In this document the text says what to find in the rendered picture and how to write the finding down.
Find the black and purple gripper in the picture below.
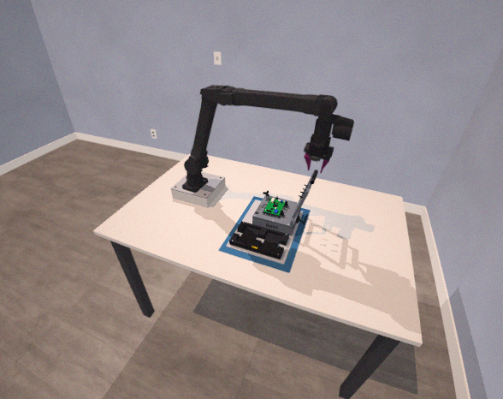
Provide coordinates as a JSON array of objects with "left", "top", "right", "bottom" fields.
[{"left": 304, "top": 134, "right": 334, "bottom": 171}]

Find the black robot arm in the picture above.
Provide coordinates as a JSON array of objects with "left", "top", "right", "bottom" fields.
[{"left": 182, "top": 85, "right": 354, "bottom": 193}]

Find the green circuit board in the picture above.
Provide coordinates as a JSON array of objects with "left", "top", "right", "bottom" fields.
[{"left": 264, "top": 198, "right": 286, "bottom": 216}]

